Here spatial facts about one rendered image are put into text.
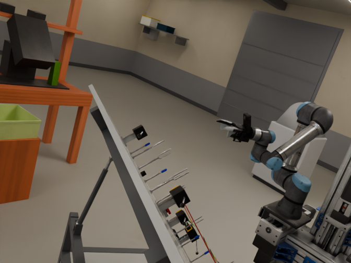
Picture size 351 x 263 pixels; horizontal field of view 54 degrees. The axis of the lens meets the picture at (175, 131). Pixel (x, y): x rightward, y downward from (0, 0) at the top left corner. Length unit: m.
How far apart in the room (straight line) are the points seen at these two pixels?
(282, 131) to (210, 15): 6.09
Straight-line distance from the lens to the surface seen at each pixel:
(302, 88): 9.30
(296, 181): 2.09
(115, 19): 12.34
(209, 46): 10.95
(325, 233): 2.22
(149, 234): 0.83
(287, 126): 5.95
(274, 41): 9.81
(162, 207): 1.03
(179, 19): 11.96
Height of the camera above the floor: 1.95
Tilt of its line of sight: 15 degrees down
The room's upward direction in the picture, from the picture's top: 18 degrees clockwise
